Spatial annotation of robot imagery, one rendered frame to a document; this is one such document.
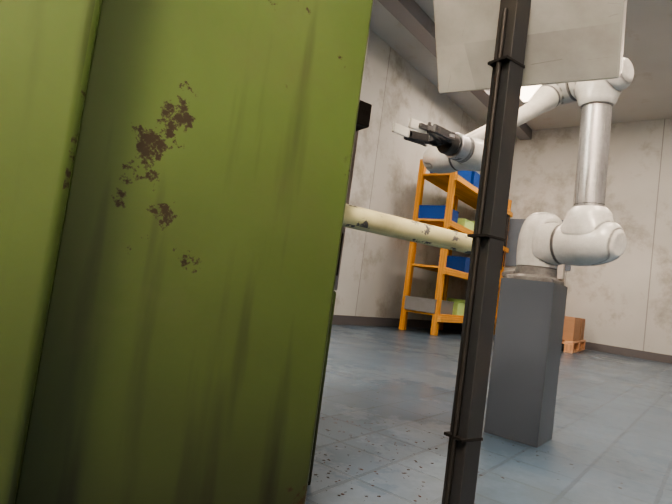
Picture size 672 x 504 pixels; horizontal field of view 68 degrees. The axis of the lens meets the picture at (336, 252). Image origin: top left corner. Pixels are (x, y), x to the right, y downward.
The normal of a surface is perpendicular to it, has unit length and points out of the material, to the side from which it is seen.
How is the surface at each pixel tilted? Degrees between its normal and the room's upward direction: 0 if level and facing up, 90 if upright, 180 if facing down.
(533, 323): 90
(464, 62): 120
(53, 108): 90
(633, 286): 90
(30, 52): 90
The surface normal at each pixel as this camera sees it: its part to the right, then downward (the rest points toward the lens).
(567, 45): -0.51, 0.39
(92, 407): 0.56, 0.02
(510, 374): -0.61, -0.14
